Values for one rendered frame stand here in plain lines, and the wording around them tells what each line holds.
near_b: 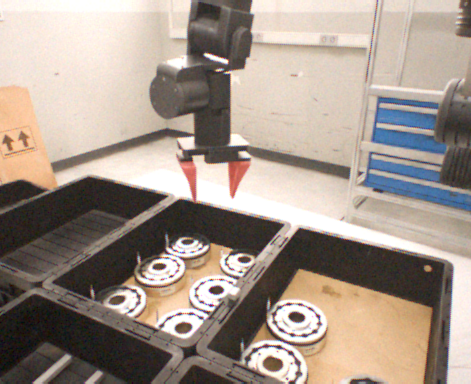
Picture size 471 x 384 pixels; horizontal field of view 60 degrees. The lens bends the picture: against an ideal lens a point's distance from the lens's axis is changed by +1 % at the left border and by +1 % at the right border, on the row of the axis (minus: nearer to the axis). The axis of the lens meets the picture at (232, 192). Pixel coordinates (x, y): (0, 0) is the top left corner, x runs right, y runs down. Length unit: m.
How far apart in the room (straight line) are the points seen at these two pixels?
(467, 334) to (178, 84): 0.82
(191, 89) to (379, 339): 0.52
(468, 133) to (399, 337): 0.44
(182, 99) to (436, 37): 2.89
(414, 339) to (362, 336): 0.09
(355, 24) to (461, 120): 2.56
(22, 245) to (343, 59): 2.90
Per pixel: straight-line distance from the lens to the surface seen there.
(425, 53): 3.33
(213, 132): 0.60
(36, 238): 1.10
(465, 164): 1.45
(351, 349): 0.74
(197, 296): 0.77
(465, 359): 1.00
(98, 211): 1.19
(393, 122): 2.54
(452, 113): 0.96
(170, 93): 0.53
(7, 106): 3.52
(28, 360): 0.77
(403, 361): 0.75
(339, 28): 3.51
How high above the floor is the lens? 1.34
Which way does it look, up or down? 24 degrees down
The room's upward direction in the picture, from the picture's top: straight up
